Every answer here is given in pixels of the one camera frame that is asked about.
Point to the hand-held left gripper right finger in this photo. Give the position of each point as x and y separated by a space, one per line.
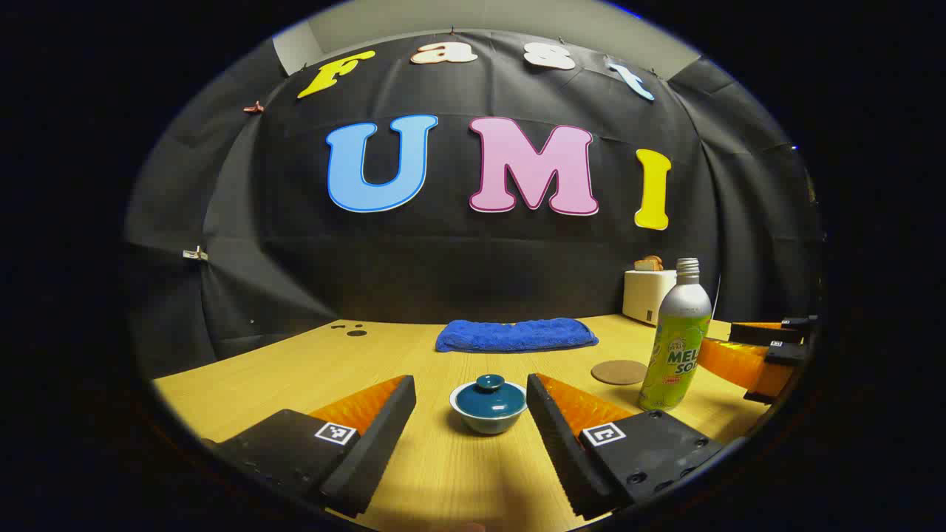
554 443

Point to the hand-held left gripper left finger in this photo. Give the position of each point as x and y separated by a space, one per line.
377 436

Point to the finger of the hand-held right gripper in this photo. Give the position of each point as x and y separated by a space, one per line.
768 334
739 366

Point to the green label water bottle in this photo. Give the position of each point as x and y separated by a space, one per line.
676 347

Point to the ceramic teacup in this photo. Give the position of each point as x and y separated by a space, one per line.
488 425

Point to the teal teacup lid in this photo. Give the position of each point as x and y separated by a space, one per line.
488 400

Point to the round brown coaster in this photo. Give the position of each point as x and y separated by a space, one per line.
617 373

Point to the blue towel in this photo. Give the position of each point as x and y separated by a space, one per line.
517 335

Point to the white toaster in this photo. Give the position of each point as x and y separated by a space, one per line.
643 295

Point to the toast slice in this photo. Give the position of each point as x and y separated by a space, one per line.
649 264

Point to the black backdrop cloth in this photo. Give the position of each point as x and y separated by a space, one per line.
443 266

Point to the silver metal clip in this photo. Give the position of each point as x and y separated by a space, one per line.
195 254

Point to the red clip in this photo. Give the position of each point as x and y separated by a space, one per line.
254 108

